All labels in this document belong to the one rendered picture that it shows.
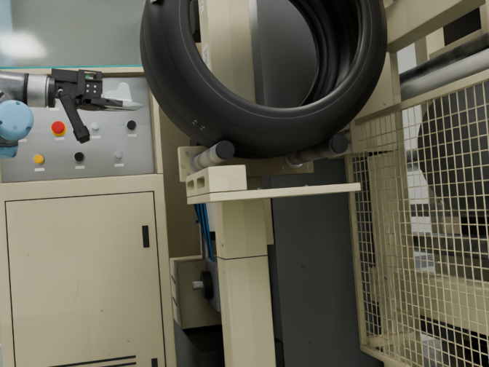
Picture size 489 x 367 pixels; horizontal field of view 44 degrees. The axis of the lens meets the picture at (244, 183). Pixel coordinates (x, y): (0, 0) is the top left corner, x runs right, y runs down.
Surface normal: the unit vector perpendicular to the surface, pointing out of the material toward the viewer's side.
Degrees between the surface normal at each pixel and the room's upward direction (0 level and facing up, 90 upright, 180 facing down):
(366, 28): 91
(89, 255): 90
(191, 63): 94
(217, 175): 90
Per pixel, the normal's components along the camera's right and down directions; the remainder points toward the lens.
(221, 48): 0.24, -0.05
